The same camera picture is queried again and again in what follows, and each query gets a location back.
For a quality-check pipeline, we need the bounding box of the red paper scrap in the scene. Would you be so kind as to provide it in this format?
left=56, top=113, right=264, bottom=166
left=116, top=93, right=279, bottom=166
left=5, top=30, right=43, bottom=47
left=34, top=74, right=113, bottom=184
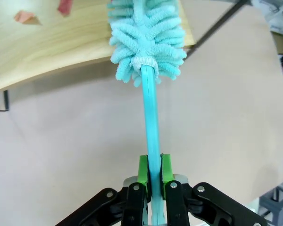
left=58, top=0, right=74, bottom=16

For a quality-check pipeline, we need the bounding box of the salmon paper scrap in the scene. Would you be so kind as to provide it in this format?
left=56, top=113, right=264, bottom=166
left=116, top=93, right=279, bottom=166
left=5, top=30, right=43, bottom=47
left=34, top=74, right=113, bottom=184
left=13, top=10, right=43, bottom=26

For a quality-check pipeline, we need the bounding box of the teal chenille duster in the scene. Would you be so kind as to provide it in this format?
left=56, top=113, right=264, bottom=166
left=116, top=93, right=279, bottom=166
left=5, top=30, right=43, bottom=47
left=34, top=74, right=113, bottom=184
left=106, top=0, right=187, bottom=226

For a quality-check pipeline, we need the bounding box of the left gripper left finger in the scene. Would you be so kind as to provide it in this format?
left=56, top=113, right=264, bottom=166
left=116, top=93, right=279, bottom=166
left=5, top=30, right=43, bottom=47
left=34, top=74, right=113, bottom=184
left=54, top=154, right=152, bottom=226

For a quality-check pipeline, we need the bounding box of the light wooden table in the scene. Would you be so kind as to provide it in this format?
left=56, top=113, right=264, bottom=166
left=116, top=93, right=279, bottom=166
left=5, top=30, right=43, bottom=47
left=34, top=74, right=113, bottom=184
left=0, top=0, right=250, bottom=112

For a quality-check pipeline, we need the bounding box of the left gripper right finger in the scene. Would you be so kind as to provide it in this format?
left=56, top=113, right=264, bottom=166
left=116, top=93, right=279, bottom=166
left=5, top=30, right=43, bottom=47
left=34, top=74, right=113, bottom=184
left=160, top=153, right=267, bottom=226

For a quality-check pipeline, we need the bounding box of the grey plastic stool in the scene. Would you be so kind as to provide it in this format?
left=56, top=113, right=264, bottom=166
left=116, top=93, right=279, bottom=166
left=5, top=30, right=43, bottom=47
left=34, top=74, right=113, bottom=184
left=257, top=181, right=283, bottom=212

